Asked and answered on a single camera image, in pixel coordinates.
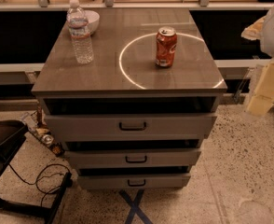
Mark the grey drawer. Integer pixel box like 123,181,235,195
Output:
65,148,201,169
45,113,216,142
77,174,191,189

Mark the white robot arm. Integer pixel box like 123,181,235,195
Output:
241,6,274,117

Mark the grey drawer cabinet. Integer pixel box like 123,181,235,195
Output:
32,8,226,176

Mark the red soda can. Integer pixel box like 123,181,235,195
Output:
156,26,177,67

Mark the blue tape cross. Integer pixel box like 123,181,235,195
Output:
119,189,153,224

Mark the white bowl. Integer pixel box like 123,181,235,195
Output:
85,10,100,35

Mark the clear plastic water bottle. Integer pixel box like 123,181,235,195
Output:
66,0,94,64

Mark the clutter of snack items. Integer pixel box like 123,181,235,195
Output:
21,104,64,157

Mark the black chair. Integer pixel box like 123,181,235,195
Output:
0,120,72,224

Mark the black cable on floor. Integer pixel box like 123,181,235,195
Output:
7,162,72,207

